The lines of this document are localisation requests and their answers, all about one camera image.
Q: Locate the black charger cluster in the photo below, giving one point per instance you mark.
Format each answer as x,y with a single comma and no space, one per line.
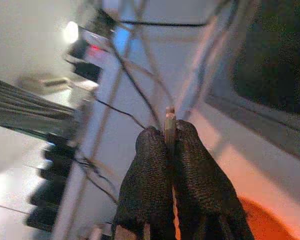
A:
87,70

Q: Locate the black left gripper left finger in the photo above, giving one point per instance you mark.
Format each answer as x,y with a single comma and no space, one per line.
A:
147,187

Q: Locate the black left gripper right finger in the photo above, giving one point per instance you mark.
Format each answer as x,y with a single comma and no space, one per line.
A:
202,195

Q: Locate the orange plastic bowl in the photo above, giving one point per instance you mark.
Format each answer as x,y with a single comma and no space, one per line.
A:
262,222

